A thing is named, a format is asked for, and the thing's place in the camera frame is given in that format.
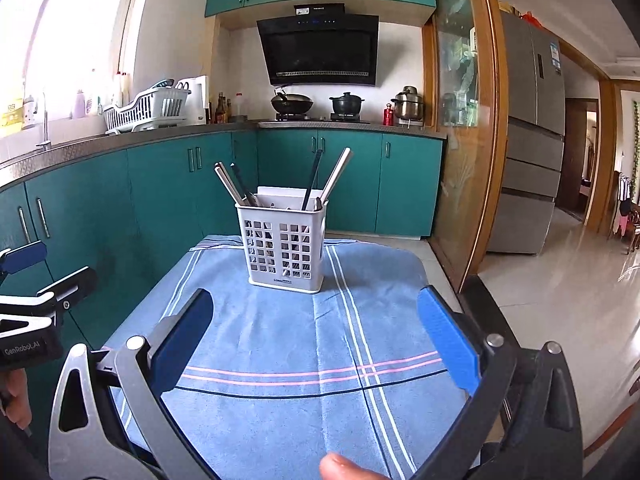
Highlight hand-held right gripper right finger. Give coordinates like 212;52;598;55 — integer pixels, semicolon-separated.
395;284;584;480

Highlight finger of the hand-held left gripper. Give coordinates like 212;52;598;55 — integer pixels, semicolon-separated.
35;266;99;312
0;240;49;282

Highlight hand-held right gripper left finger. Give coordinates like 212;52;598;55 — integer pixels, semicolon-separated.
47;288;222;480

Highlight white plastic utensil basket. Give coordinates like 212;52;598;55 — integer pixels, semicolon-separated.
235;186;329;295

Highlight black chopstick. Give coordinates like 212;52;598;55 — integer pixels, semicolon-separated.
230;162;258;207
300;149;324;212

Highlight person's left hand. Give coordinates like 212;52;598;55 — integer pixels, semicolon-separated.
0;366;34;432

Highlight person's right hand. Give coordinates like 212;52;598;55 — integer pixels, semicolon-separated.
319;452;397;480

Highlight blue striped cloth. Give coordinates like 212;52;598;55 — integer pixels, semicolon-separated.
97;234;482;480

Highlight green base cabinets under window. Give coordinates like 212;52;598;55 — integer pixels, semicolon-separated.
0;130;259;361

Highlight metal faucet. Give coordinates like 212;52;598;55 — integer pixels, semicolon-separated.
34;91;54;152

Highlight grey kitchen countertop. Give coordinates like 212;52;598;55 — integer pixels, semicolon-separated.
0;119;449;172

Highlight white dish rack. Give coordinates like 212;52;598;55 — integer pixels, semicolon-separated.
102;86;192;134

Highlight wooden glass sliding door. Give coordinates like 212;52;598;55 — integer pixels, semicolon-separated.
422;0;512;295

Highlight silver refrigerator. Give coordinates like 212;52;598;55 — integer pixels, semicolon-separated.
486;10;567;257

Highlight brown wooden door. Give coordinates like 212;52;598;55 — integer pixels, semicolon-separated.
556;97;601;224

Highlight hanging clothes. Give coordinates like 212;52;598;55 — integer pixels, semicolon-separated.
606;172;635;242

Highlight white countertop appliance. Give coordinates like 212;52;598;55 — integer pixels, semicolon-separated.
176;75;210;126

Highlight kitchen window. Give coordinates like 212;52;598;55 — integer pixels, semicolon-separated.
0;0;153;136

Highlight stainless steel pot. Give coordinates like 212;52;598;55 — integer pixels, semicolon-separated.
390;85;426;122

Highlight gas stove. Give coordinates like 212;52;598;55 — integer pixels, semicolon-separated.
274;113;372;124

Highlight black cooking pot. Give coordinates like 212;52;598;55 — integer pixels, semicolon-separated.
328;91;366;116

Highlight black wok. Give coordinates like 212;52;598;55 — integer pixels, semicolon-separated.
270;87;315;115

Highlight black range hood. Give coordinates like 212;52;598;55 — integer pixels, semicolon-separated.
256;4;380;87

